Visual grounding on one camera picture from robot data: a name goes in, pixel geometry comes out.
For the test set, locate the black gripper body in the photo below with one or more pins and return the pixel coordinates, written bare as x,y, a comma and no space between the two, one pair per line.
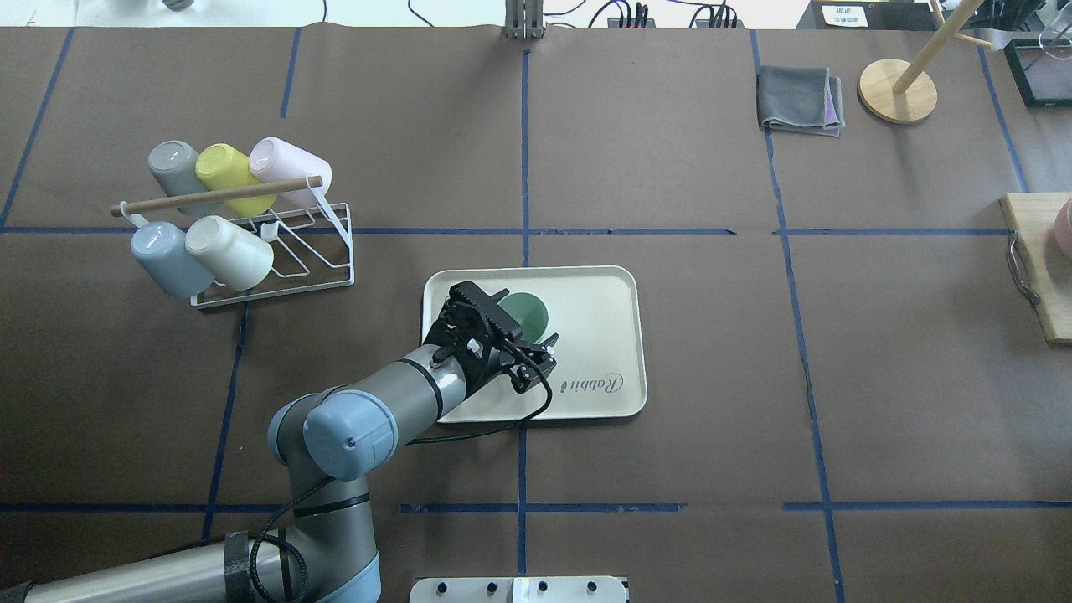
487,367

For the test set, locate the mint green cup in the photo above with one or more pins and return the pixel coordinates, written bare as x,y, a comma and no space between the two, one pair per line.
529,312

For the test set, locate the cream rabbit tray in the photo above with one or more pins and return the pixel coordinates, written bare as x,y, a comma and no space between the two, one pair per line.
601,372

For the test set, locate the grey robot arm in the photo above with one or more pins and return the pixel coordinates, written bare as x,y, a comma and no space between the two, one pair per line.
320,545

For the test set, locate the cream white cup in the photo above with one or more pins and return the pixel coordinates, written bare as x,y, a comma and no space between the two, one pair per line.
238,259

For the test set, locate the pink cup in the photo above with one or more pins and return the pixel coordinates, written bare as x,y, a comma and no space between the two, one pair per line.
273,160

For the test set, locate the yellow cup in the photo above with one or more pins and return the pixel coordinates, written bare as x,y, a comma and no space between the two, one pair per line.
223,166

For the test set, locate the light blue cup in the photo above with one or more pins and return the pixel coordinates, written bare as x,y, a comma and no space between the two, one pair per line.
159,247

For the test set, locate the grey cup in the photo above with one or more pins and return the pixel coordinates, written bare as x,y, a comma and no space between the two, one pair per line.
172,163

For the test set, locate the wooden rack rod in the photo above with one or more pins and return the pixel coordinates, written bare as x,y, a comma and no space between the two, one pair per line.
217,196

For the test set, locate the black power strip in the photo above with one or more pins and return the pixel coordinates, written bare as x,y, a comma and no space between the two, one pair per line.
677,15

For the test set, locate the folded grey cloth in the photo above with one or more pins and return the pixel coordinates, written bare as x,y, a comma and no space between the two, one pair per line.
800,99

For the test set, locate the wooden stand with round base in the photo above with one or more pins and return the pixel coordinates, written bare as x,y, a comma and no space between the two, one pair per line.
900,91

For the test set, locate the wooden cutting board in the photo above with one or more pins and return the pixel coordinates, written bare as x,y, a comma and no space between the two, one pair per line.
1039,270

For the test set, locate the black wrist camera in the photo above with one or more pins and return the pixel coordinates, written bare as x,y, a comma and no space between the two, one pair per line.
526,362

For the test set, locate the white wire cup rack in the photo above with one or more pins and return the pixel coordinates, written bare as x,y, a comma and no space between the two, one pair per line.
312,251

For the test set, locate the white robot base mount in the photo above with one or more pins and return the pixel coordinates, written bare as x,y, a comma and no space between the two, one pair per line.
558,588

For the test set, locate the aluminium frame post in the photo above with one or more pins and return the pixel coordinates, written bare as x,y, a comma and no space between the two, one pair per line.
524,19

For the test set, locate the black frame box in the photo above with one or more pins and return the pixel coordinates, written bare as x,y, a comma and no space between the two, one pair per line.
1042,80

